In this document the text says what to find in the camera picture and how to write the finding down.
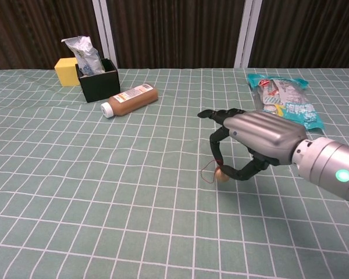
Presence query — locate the white partition frame post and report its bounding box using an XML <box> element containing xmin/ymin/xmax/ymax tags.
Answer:
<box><xmin>92</xmin><ymin>0</ymin><xmax>119</xmax><ymax>69</ymax></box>
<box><xmin>234</xmin><ymin>0</ymin><xmax>263</xmax><ymax>69</ymax></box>

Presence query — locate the teal snack package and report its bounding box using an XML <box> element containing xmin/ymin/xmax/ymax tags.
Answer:
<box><xmin>247</xmin><ymin>73</ymin><xmax>325</xmax><ymax>131</ymax></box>

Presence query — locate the brown bottle with white cap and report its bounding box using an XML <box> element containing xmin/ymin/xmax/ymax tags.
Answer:
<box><xmin>100</xmin><ymin>83</ymin><xmax>159</xmax><ymax>119</ymax></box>

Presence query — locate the yellow cube block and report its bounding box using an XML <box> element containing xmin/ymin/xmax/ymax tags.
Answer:
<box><xmin>54</xmin><ymin>57</ymin><xmax>81</xmax><ymax>87</ymax></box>

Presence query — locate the silver white foil bag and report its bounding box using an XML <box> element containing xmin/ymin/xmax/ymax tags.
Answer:
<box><xmin>60</xmin><ymin>35</ymin><xmax>106</xmax><ymax>76</ymax></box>

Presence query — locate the green checked tablecloth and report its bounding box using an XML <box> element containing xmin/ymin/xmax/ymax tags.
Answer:
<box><xmin>0</xmin><ymin>67</ymin><xmax>349</xmax><ymax>279</ymax></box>

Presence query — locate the black open box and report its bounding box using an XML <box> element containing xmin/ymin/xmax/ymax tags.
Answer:
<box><xmin>75</xmin><ymin>58</ymin><xmax>122</xmax><ymax>103</ymax></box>

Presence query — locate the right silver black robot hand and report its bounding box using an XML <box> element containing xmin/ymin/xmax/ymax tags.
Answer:
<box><xmin>197</xmin><ymin>108</ymin><xmax>307</xmax><ymax>182</ymax></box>

